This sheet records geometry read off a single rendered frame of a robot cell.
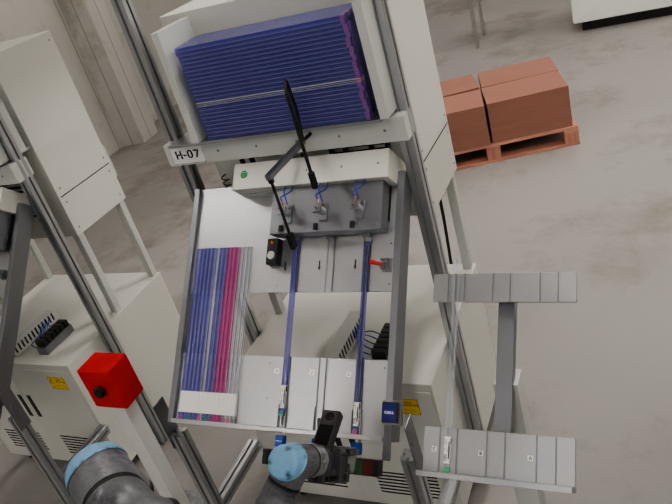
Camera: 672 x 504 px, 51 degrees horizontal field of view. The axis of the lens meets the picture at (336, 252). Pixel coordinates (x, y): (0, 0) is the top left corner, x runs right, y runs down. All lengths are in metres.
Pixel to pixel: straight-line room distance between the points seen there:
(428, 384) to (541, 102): 2.98
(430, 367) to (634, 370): 1.08
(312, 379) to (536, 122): 3.22
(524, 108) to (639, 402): 2.43
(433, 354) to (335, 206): 0.58
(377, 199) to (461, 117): 2.89
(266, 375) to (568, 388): 1.37
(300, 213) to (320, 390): 0.49
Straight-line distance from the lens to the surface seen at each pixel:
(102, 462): 1.34
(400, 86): 1.82
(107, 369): 2.40
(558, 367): 3.02
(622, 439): 2.73
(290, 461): 1.51
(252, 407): 2.00
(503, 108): 4.73
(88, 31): 7.65
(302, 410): 1.92
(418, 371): 2.13
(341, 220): 1.88
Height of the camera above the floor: 1.96
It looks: 28 degrees down
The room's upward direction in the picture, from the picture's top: 17 degrees counter-clockwise
